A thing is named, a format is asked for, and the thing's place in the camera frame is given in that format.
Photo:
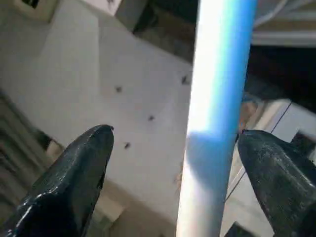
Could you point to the white tapered table leg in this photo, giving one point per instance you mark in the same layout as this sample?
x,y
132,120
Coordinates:
x,y
212,98

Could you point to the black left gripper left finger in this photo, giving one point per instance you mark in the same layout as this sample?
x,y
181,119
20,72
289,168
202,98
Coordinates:
x,y
64,187

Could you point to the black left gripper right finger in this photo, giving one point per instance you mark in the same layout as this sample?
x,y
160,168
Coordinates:
x,y
284,182

